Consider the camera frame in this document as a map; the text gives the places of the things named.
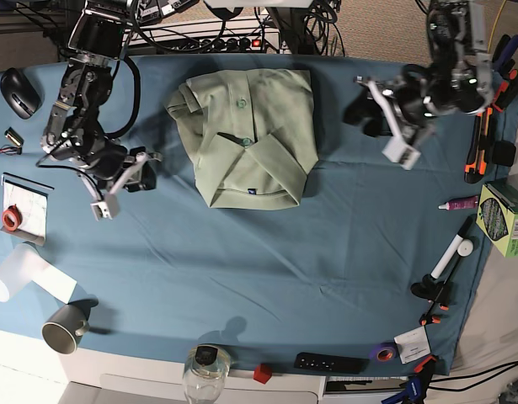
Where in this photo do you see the white notepad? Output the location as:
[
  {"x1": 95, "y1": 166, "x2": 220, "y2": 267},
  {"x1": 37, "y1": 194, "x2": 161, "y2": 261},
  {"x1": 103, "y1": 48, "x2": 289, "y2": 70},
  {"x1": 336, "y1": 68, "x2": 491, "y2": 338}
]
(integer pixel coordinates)
[{"x1": 1, "y1": 173, "x2": 54, "y2": 246}]

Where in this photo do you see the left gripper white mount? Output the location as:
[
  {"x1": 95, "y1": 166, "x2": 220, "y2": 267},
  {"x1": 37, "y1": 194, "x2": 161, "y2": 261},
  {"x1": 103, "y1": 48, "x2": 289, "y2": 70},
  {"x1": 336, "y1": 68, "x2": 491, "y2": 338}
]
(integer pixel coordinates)
[{"x1": 343, "y1": 76, "x2": 435, "y2": 170}]

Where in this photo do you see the purple tape roll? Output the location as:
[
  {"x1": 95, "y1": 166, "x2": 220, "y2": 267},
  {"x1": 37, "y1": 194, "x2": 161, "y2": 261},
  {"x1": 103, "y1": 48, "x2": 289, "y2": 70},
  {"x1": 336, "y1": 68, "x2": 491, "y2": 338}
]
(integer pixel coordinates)
[{"x1": 369, "y1": 341, "x2": 398, "y2": 363}]

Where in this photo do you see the blue black clamp upper right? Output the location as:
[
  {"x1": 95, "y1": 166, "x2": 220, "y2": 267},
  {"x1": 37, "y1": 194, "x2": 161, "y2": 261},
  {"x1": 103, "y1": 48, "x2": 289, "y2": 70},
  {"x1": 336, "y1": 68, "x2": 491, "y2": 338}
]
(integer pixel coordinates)
[{"x1": 492, "y1": 35, "x2": 518, "y2": 75}]

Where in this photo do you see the green cardboard box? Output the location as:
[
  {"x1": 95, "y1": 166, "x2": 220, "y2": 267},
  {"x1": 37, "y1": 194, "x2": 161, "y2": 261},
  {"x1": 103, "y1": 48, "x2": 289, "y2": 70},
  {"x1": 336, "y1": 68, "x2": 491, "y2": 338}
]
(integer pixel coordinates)
[{"x1": 476, "y1": 180, "x2": 518, "y2": 258}]

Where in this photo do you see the black remote control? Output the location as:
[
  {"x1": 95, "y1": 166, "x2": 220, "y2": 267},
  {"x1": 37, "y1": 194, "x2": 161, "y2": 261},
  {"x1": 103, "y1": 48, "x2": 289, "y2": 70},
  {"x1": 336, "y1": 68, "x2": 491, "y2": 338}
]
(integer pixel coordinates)
[{"x1": 293, "y1": 352, "x2": 369, "y2": 375}]

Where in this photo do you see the purple glue tube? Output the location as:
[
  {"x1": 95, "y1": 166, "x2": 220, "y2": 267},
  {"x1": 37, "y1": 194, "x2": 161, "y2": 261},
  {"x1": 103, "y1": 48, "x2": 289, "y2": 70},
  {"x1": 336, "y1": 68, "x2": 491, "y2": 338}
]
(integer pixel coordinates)
[{"x1": 438, "y1": 195, "x2": 479, "y2": 211}]

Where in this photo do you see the black square pad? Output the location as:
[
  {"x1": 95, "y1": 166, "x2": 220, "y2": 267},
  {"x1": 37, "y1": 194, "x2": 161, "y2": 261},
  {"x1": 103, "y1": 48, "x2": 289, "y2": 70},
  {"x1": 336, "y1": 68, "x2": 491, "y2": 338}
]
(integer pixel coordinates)
[{"x1": 491, "y1": 141, "x2": 516, "y2": 167}]

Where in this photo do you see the yellow cable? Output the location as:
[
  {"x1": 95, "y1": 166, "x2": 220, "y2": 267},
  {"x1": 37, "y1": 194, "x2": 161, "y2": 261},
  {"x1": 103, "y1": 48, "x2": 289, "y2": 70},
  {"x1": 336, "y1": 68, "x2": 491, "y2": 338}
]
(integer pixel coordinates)
[{"x1": 485, "y1": 0, "x2": 510, "y2": 51}]

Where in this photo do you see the orange black utility knife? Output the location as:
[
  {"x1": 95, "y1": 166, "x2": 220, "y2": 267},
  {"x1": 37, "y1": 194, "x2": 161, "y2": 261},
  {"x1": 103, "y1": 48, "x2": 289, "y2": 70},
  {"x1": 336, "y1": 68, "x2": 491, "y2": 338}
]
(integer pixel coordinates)
[{"x1": 464, "y1": 107, "x2": 494, "y2": 184}]

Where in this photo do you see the white paper card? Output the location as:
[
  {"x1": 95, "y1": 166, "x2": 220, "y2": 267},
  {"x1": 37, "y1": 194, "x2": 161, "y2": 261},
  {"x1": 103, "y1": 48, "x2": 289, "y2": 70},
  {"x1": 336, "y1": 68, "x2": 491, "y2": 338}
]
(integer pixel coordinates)
[{"x1": 394, "y1": 326, "x2": 431, "y2": 364}]

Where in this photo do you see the clear glass jar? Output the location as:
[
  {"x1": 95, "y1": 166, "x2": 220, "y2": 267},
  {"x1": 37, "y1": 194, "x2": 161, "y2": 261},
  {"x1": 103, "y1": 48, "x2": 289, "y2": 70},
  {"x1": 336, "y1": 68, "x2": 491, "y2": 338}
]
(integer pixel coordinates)
[{"x1": 182, "y1": 344, "x2": 232, "y2": 403}]

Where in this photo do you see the grey ceramic mug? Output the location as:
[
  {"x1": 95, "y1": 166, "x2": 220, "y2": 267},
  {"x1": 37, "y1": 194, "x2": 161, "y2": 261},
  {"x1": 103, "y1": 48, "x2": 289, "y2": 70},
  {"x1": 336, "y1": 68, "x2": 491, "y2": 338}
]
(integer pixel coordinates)
[{"x1": 41, "y1": 305, "x2": 90, "y2": 355}]

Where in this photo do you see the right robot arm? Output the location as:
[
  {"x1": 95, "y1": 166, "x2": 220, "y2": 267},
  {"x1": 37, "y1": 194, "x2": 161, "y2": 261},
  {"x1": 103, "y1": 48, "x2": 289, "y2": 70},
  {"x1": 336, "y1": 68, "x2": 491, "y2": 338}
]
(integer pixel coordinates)
[{"x1": 36, "y1": 1, "x2": 163, "y2": 220}]

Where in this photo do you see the red tape roll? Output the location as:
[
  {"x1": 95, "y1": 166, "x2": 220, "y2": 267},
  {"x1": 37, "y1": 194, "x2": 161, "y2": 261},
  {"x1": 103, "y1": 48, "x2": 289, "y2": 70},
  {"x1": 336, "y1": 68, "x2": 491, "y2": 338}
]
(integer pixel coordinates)
[{"x1": 2, "y1": 205, "x2": 22, "y2": 231}]

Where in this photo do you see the blue table cloth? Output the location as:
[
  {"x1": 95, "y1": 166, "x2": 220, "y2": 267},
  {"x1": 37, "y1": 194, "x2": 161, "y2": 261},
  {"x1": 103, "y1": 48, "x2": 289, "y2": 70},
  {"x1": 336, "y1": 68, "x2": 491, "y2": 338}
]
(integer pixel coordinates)
[{"x1": 0, "y1": 55, "x2": 478, "y2": 372}]

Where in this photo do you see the small black battery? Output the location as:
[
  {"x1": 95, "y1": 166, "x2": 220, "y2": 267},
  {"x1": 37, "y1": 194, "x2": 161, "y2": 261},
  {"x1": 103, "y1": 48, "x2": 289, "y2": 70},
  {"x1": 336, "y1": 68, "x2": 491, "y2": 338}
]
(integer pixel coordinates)
[{"x1": 5, "y1": 127, "x2": 24, "y2": 148}]

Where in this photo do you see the white power strip red switch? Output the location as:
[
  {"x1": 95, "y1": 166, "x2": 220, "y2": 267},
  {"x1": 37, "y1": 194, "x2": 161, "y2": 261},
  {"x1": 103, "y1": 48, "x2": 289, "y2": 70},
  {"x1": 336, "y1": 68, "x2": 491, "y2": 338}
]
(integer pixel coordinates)
[{"x1": 165, "y1": 35, "x2": 280, "y2": 54}]

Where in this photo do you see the white round cap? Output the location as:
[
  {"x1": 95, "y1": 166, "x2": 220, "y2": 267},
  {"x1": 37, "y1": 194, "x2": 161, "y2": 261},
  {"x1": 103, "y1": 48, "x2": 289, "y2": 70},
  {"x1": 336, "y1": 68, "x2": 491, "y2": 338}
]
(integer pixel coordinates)
[{"x1": 457, "y1": 239, "x2": 474, "y2": 257}]

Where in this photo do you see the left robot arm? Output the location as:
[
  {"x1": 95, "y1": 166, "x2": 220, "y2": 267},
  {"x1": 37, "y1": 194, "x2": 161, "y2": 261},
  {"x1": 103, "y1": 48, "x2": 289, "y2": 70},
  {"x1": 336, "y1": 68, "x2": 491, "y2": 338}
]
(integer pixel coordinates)
[{"x1": 343, "y1": 1, "x2": 494, "y2": 170}]

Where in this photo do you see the white black marker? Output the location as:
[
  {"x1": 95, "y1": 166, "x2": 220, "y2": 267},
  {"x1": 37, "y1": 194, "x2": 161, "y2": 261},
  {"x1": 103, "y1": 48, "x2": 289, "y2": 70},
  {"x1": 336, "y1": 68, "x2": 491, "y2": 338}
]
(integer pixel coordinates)
[{"x1": 430, "y1": 216, "x2": 473, "y2": 280}]

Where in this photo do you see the red cube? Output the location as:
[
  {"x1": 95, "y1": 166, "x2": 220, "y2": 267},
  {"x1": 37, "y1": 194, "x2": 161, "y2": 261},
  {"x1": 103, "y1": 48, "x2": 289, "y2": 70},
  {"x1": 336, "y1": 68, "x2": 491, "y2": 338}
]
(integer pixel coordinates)
[{"x1": 253, "y1": 364, "x2": 273, "y2": 385}]

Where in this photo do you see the orange black clamp lower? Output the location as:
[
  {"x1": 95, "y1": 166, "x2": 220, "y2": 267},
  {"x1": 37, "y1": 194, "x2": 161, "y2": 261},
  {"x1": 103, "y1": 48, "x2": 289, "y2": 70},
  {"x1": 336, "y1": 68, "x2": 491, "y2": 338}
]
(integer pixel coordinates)
[{"x1": 410, "y1": 252, "x2": 462, "y2": 326}]

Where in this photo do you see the orange black clamp upper right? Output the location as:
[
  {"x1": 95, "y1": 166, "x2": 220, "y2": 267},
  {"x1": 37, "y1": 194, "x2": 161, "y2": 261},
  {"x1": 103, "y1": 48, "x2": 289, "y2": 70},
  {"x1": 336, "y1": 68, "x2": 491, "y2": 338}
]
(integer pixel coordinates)
[{"x1": 493, "y1": 69, "x2": 518, "y2": 112}]

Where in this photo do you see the orange black clamp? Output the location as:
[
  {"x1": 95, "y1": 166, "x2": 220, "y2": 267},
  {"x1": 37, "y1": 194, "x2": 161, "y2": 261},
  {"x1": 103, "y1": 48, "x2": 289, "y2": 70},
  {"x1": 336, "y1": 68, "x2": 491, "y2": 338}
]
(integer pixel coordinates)
[
  {"x1": 493, "y1": 69, "x2": 518, "y2": 112},
  {"x1": 410, "y1": 252, "x2": 462, "y2": 326}
]

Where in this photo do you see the light green T-shirt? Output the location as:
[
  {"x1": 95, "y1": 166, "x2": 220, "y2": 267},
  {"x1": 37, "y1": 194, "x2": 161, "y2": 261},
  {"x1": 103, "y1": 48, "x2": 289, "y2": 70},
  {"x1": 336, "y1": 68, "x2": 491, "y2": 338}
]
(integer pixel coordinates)
[{"x1": 164, "y1": 68, "x2": 318, "y2": 210}]

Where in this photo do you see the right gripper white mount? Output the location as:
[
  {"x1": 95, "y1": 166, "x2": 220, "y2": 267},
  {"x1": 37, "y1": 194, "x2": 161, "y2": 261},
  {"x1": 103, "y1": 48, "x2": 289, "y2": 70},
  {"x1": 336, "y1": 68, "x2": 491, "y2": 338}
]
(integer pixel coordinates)
[{"x1": 77, "y1": 146, "x2": 163, "y2": 221}]

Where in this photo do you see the black computer mouse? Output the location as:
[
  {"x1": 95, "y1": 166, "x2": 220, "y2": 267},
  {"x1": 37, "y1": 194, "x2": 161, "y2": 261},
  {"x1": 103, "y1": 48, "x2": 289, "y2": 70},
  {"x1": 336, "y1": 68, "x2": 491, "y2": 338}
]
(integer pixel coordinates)
[{"x1": 0, "y1": 68, "x2": 41, "y2": 120}]

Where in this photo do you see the orange clamp near card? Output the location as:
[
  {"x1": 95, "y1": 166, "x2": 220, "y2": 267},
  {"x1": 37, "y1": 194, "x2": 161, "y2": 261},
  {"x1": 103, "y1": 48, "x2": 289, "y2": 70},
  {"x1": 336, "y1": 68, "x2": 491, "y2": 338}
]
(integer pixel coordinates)
[{"x1": 414, "y1": 354, "x2": 438, "y2": 374}]

